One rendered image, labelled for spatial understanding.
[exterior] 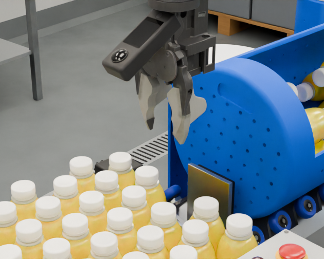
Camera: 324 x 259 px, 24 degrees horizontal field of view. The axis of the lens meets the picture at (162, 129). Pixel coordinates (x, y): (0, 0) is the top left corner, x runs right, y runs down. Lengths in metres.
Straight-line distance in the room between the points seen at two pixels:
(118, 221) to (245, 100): 0.31
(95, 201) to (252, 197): 0.30
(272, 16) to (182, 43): 3.93
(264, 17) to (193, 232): 3.94
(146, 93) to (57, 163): 2.48
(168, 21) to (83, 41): 4.07
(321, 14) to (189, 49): 1.42
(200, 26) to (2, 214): 0.41
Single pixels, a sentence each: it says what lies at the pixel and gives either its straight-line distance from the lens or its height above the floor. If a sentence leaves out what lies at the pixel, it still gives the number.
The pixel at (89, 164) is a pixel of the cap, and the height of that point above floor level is 1.08.
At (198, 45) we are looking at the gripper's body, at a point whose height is 1.35.
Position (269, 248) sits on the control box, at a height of 1.10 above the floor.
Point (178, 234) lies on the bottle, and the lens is 1.17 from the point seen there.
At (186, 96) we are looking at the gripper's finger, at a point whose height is 1.29.
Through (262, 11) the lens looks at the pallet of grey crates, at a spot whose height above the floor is 0.22.
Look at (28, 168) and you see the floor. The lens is 3.53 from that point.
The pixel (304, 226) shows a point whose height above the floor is 0.93.
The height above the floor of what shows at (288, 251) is 1.11.
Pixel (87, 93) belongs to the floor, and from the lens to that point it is 4.27.
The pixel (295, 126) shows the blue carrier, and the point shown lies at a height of 1.16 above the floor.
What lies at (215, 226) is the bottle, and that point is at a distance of 1.18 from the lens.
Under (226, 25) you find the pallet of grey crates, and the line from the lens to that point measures 5.18.
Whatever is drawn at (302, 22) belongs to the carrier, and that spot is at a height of 0.94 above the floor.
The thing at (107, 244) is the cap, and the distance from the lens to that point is 1.08.
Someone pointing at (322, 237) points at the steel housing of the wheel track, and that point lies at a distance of 1.47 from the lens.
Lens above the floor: 1.71
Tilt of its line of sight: 26 degrees down
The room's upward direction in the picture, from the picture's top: straight up
